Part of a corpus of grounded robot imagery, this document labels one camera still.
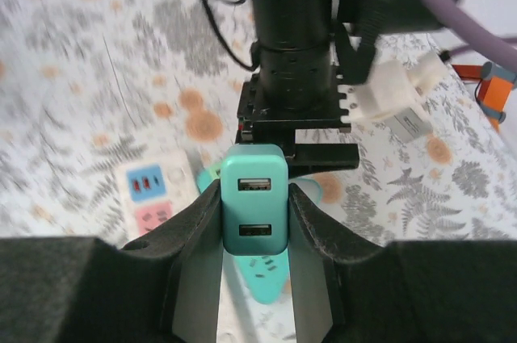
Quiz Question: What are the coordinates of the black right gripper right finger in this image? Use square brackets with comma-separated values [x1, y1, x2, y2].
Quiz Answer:
[288, 182, 517, 343]

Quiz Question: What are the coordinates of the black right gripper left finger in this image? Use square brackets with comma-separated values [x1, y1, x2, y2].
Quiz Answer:
[0, 182, 224, 343]

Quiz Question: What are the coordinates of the teal plug adapter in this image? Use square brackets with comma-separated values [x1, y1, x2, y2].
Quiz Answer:
[220, 144, 290, 257]

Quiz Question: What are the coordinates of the white power strip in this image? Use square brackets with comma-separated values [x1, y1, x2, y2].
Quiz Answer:
[115, 151, 203, 245]

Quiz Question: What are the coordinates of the teal tray with blocks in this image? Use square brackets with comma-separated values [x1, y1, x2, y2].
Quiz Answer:
[196, 159, 324, 306]

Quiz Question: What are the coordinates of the floral table cloth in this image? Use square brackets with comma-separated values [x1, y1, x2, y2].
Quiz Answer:
[0, 0, 517, 343]

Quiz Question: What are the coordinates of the black corrugated cable sleeve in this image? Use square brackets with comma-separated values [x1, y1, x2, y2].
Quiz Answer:
[350, 3, 383, 86]

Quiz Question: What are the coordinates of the thin black wire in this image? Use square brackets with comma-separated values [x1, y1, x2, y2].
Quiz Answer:
[196, 0, 254, 72]

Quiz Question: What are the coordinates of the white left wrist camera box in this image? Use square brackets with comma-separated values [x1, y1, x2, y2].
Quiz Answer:
[341, 50, 450, 144]

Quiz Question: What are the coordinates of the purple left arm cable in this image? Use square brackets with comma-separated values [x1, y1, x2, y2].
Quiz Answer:
[393, 0, 517, 62]

